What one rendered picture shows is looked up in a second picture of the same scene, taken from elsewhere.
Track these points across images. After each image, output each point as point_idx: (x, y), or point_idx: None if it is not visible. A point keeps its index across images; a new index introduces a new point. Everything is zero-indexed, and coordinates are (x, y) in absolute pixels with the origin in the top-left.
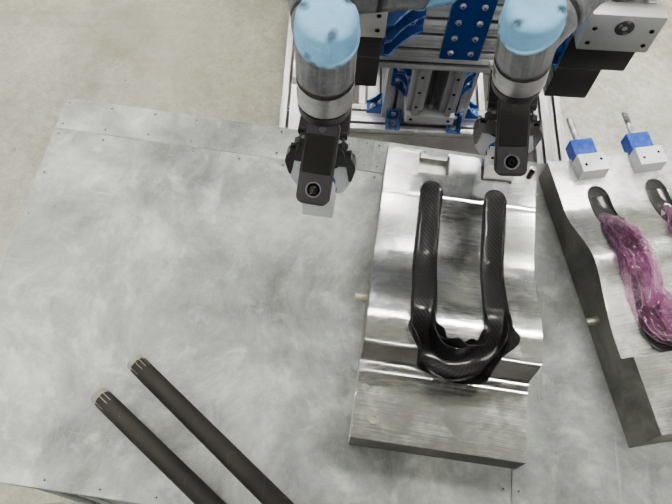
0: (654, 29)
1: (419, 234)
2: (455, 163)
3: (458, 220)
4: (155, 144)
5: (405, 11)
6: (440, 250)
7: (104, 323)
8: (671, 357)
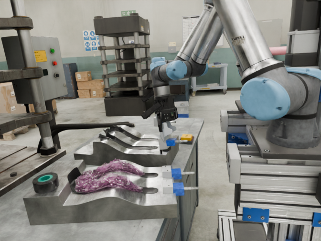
0: (229, 165)
1: (146, 139)
2: None
3: (148, 143)
4: (190, 125)
5: (236, 135)
6: (140, 141)
7: (144, 124)
8: (76, 165)
